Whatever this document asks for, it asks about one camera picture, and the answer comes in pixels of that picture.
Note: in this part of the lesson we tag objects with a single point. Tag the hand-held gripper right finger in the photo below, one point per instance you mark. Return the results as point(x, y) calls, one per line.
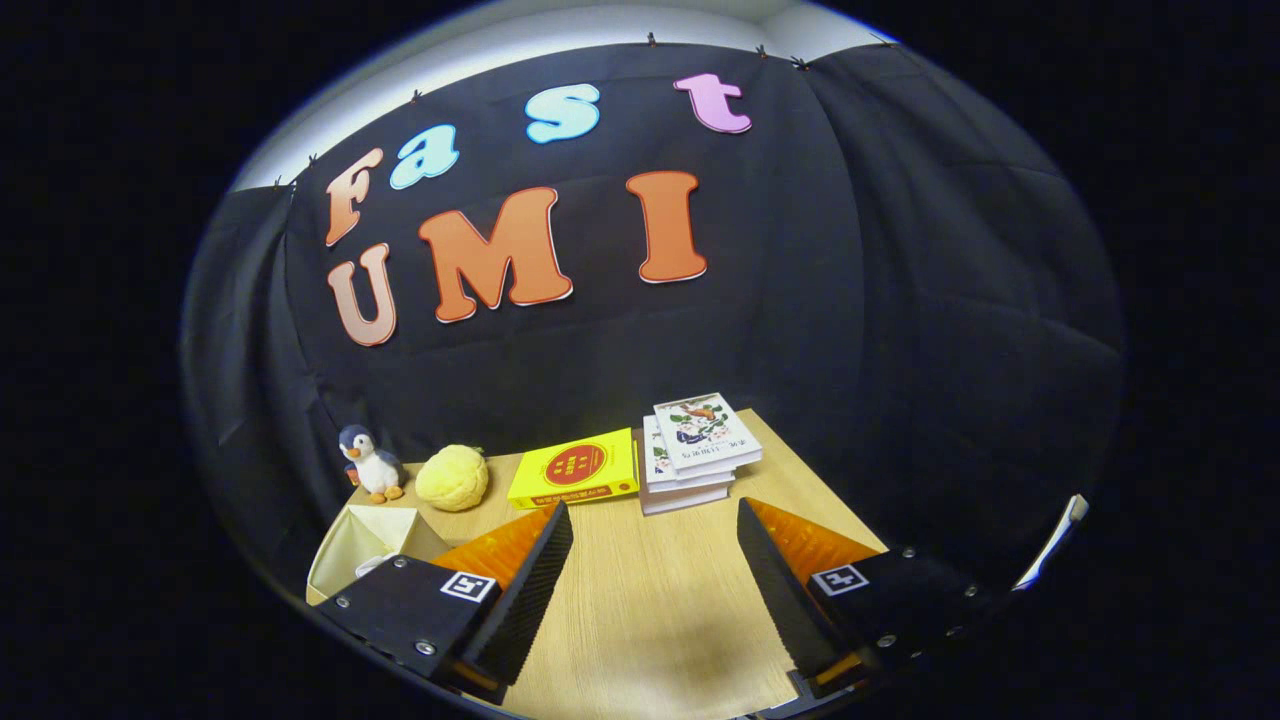
point(785, 600)

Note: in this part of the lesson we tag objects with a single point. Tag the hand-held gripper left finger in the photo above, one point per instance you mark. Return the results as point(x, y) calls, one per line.
point(522, 600)

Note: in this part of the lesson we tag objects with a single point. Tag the beige fabric storage box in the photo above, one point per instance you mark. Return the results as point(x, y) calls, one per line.
point(355, 535)

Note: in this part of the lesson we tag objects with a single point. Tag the yellow round plush toy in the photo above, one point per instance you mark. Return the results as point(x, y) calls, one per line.
point(452, 478)

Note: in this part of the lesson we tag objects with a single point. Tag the yellow book with red circle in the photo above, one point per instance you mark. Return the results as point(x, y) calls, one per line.
point(575, 468)

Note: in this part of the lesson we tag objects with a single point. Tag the white thick book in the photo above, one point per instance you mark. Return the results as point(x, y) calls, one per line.
point(685, 498)

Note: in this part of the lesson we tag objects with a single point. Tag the white illustrated book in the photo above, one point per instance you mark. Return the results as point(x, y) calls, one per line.
point(660, 465)

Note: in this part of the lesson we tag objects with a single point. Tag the white book with bird picture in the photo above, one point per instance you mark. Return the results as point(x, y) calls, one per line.
point(705, 430)

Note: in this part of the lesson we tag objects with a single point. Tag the penguin plush toy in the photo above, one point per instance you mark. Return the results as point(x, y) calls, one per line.
point(375, 470)

